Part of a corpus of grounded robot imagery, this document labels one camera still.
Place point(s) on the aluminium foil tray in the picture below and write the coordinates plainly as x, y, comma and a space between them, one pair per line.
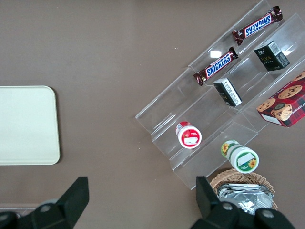
245, 198

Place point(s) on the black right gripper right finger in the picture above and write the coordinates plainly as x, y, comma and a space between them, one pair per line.
209, 210

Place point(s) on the cream rectangular serving tray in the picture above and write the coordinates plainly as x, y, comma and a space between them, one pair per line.
26, 124

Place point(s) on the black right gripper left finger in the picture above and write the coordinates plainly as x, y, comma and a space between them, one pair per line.
66, 205

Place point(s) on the red lidded yogurt cup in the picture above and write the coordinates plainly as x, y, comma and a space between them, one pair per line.
189, 137

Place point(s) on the red tartan cookie box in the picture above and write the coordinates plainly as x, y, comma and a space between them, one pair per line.
286, 102

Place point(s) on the clear acrylic stepped shelf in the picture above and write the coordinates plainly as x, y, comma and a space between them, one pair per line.
166, 112

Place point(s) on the Snickers chocolate bar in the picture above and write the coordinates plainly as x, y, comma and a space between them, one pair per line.
218, 65
258, 26

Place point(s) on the small black carton box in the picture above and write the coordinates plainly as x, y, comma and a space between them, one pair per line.
270, 58
228, 93

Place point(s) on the light tan wicker basket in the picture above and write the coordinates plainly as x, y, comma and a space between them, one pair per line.
238, 177

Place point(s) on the green lidded sunflower cup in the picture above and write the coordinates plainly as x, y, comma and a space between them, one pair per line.
243, 158

